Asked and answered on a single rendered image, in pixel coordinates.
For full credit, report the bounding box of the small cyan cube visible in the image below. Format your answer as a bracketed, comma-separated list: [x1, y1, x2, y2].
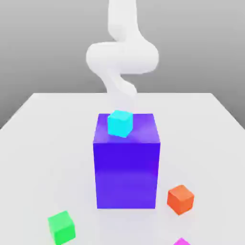
[107, 110, 134, 138]

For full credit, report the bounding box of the small orange cube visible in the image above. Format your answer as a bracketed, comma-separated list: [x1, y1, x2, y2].
[167, 184, 195, 216]

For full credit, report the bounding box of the small green cube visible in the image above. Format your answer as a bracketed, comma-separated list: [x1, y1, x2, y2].
[47, 210, 76, 245]

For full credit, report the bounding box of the small magenta cube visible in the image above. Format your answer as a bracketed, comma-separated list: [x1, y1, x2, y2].
[173, 237, 191, 245]

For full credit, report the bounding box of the large purple box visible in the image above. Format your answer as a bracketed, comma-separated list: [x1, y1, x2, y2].
[92, 113, 161, 210]

